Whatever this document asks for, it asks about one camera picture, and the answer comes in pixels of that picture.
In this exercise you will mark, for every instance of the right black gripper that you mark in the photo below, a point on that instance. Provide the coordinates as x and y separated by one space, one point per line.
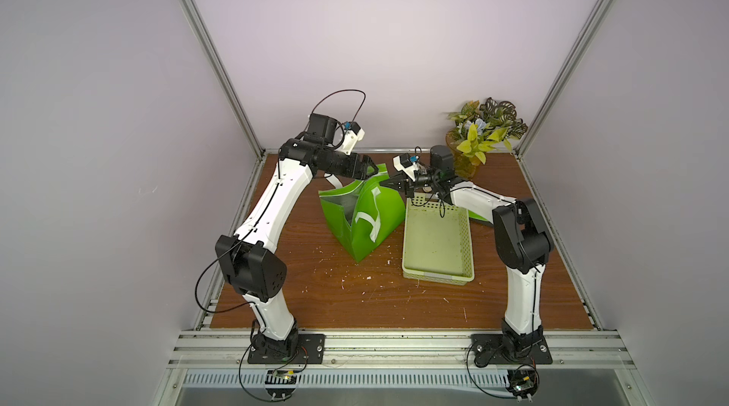
408 183

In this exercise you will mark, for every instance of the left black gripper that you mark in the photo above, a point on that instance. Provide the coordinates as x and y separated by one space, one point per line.
351 165

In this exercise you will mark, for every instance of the green insulated delivery bag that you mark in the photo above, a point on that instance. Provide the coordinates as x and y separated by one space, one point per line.
363 214

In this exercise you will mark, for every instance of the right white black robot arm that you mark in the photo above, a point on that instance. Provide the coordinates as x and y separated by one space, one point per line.
522 240

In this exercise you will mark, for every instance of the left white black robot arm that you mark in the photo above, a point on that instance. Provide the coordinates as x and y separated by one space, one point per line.
247 259

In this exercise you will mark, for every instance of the light green plastic basket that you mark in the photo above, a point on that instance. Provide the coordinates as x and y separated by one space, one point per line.
437 242

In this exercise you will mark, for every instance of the green black work glove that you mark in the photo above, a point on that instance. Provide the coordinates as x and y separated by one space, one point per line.
476 217

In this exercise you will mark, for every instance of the potted artificial plant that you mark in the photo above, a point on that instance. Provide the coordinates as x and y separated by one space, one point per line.
482 127

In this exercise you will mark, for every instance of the left controller board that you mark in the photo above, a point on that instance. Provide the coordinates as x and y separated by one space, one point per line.
280 384

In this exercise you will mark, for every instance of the controller board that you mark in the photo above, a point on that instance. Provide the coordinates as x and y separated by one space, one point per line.
523 382
280 384

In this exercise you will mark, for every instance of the right controller board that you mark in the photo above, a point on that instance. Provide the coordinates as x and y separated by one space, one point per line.
523 382

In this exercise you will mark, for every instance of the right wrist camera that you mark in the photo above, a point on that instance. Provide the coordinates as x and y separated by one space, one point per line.
407 167

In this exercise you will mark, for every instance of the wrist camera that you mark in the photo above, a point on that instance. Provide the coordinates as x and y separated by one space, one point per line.
342 137
407 167

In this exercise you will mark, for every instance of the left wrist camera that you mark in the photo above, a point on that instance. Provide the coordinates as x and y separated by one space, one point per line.
342 137

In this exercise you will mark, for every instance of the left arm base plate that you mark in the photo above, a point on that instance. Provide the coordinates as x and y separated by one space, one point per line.
306 348

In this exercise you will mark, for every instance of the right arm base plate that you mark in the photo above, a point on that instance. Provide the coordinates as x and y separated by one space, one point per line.
494 349

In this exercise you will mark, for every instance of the aluminium front rail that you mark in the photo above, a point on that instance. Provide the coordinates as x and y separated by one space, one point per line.
401 348

